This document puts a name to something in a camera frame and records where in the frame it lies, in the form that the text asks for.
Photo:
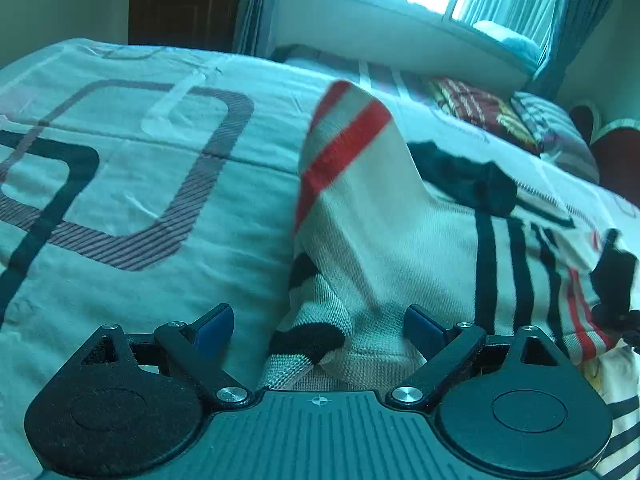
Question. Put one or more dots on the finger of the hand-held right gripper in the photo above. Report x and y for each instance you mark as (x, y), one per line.
(612, 270)

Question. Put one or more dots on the white patterned quilt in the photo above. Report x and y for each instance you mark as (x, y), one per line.
(125, 200)

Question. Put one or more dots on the white red black striped sweater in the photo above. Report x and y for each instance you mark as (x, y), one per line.
(380, 240)

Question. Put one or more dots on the light blue cloth on windowsill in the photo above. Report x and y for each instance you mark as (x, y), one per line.
(510, 40)

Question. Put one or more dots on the grey curtain beside wardrobe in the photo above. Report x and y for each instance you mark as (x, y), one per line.
(254, 15)

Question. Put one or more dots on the purple striped bed sheet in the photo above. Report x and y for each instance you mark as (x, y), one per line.
(380, 77)

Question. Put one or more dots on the dark wooden door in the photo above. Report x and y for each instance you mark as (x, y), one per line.
(185, 5)

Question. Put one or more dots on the dark red patterned pillow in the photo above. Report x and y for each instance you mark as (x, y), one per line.
(485, 110)

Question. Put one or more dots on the plaid pillow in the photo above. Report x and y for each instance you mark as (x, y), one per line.
(555, 132)

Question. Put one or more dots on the grey curtain beside headboard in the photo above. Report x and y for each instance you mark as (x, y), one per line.
(575, 25)

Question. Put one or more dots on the black garment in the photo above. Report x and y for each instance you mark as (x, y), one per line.
(465, 175)

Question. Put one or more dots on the dark red headboard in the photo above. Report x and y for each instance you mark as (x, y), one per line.
(617, 160)

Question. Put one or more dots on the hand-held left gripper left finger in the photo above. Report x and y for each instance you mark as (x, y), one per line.
(216, 327)

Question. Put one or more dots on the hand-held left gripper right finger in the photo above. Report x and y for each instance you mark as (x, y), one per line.
(422, 328)

